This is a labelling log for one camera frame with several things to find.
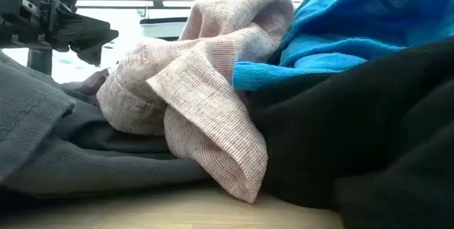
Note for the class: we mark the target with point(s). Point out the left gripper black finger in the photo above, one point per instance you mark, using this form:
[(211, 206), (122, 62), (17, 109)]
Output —
[(95, 30), (88, 51)]

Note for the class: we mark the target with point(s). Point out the dark grey shirt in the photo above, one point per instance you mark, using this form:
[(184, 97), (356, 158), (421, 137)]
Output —
[(88, 165)]

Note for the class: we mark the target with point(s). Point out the pink knit garment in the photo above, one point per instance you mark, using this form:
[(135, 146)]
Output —
[(198, 108)]

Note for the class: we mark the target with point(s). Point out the bright blue garment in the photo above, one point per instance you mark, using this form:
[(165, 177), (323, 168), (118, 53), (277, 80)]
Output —
[(337, 34)]

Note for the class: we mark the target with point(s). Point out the black garment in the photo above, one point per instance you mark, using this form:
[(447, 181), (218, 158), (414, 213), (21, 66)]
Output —
[(354, 133)]

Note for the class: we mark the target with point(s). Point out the black vertical post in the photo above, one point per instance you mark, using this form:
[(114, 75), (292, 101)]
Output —
[(39, 60)]

